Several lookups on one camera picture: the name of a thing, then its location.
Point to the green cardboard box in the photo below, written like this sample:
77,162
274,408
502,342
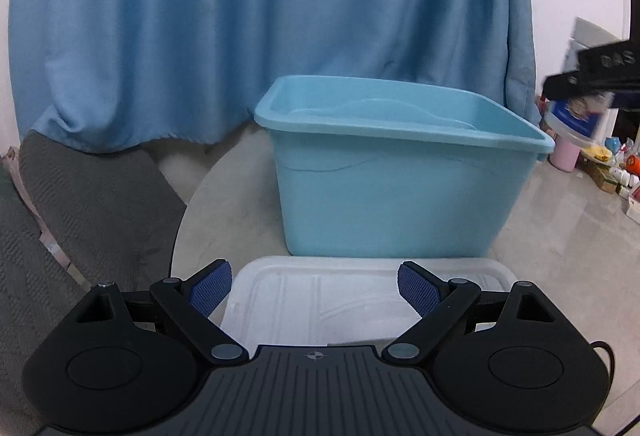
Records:
601,177

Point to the light blue plastic bin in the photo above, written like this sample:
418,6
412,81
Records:
382,168

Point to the plate with yellow food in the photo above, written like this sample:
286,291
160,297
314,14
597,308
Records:
599,154

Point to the white bottle blue label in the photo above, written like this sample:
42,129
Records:
577,119

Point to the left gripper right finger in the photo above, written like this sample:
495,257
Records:
440,304

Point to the orange tube package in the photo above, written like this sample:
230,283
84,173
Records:
632,165

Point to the pink thermos bottle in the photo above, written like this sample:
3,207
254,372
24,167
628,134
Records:
565,155

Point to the blue curtain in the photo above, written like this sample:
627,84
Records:
106,75

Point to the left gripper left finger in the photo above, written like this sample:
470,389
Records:
187,305

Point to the white plastic bin lid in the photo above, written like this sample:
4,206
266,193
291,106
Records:
316,301

